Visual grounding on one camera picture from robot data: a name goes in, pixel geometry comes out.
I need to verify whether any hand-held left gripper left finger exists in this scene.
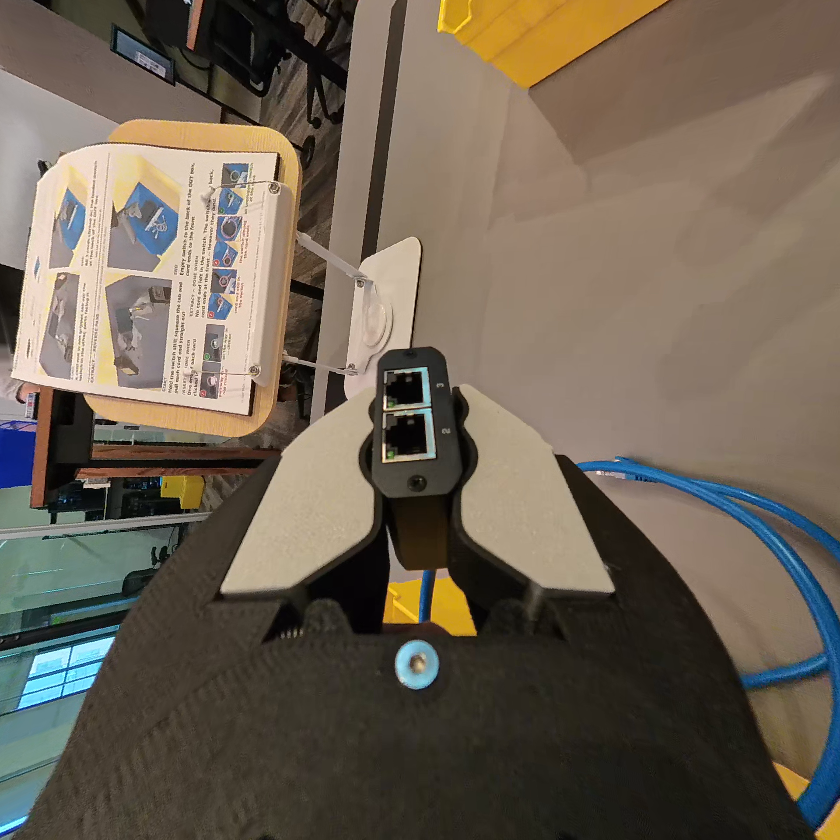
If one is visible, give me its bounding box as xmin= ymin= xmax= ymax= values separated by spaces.
xmin=218 ymin=387 xmax=388 ymax=635

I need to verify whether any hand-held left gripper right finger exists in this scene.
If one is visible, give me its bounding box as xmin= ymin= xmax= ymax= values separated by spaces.
xmin=449 ymin=382 xmax=618 ymax=635

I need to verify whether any blue ethernet cable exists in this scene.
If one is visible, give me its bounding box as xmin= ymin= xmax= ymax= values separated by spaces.
xmin=419 ymin=455 xmax=840 ymax=833

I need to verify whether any yellow plastic bin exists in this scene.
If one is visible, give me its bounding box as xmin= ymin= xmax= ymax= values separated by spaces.
xmin=384 ymin=581 xmax=818 ymax=805
xmin=438 ymin=0 xmax=670 ymax=89

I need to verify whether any black ethernet splitter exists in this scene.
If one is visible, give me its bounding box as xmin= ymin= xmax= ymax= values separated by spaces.
xmin=371 ymin=346 xmax=470 ymax=572

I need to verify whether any small yellow bin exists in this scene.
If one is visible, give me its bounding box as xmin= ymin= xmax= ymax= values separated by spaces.
xmin=161 ymin=476 xmax=206 ymax=511

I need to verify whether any printed instruction sheet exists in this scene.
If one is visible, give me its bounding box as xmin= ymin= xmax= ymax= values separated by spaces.
xmin=12 ymin=143 xmax=282 ymax=416

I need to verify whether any dark wooden desk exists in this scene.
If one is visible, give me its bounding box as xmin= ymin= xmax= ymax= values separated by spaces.
xmin=29 ymin=386 xmax=283 ymax=510

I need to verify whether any blue plastic bin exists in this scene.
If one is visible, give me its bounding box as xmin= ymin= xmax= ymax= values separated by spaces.
xmin=0 ymin=420 xmax=35 ymax=490

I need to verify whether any black wall sign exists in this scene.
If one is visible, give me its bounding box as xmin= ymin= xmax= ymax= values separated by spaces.
xmin=110 ymin=23 xmax=178 ymax=86

